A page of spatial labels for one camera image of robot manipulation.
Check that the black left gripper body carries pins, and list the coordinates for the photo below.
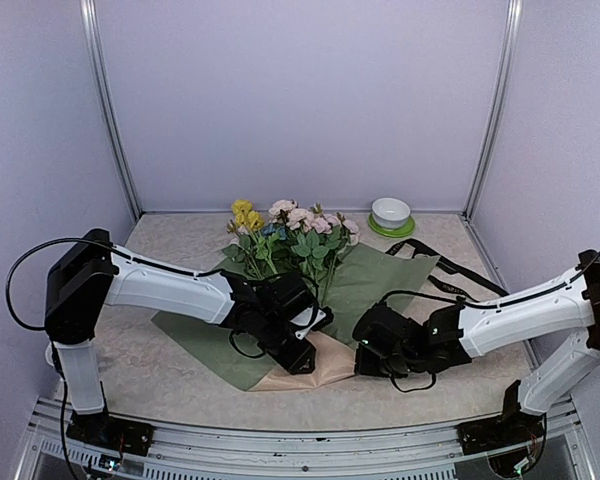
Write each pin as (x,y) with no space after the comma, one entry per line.
(270,339)

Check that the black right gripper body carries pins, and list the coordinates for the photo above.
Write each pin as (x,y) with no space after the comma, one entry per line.
(394,366)

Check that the yellow fake flower stem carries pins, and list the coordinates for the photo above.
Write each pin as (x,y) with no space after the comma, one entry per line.
(259,256)

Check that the green pink wrapping paper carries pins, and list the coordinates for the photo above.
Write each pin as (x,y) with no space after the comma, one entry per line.
(364,277)

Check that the blue fake flower stem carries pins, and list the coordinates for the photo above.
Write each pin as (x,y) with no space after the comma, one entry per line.
(274,229)

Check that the pink rose stem bunch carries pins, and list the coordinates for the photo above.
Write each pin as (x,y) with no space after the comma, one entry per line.
(329,236)

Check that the black printed ribbon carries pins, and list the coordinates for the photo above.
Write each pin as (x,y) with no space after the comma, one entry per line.
(449,267)

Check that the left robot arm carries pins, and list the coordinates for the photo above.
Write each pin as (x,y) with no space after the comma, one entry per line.
(94,273)

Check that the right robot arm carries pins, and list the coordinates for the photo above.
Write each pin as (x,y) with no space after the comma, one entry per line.
(569,302)

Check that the green plate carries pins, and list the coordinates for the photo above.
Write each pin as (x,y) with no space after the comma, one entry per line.
(401,232)

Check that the white ceramic bowl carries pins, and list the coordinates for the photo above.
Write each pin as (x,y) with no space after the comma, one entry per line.
(390,213)

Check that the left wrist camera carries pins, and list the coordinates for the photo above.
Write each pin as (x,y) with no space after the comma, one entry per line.
(311,319)

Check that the aluminium front rail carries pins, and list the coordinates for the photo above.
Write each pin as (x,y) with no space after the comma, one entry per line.
(180,451)

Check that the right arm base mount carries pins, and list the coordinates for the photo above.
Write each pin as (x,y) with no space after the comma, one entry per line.
(499,431)

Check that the aluminium frame post right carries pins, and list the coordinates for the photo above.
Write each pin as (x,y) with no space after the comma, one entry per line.
(506,60)

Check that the aluminium frame post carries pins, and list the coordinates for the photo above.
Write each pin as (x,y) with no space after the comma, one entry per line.
(89,17)
(506,60)

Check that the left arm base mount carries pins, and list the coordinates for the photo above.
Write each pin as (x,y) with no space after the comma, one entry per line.
(111,433)

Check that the aluminium frame post left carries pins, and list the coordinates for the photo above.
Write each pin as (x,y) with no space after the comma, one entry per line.
(89,17)

